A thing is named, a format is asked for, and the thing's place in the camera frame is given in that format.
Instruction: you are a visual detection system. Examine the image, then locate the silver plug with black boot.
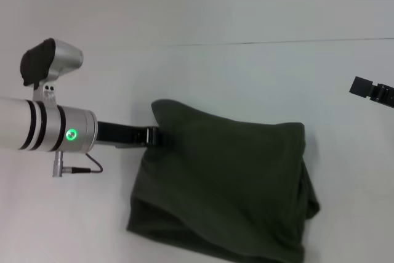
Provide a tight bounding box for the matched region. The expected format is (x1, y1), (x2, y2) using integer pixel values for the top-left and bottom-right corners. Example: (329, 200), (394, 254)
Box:
(51, 150), (92, 179)

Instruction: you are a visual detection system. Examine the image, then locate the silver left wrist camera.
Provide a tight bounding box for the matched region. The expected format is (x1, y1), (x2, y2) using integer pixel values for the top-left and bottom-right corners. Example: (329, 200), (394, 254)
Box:
(18, 37), (84, 104)

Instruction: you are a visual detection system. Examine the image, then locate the dark green FREE t-shirt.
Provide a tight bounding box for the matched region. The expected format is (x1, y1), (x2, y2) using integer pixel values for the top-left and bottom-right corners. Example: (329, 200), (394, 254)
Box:
(126, 98), (321, 263)

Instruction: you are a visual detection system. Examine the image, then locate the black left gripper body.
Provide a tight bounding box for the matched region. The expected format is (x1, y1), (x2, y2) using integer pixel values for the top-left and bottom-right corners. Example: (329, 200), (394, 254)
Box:
(96, 119), (149, 150)

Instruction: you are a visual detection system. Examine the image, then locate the thin dark cable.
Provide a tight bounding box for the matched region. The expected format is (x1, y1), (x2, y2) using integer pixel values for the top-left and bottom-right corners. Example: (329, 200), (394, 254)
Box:
(85, 153), (105, 174)

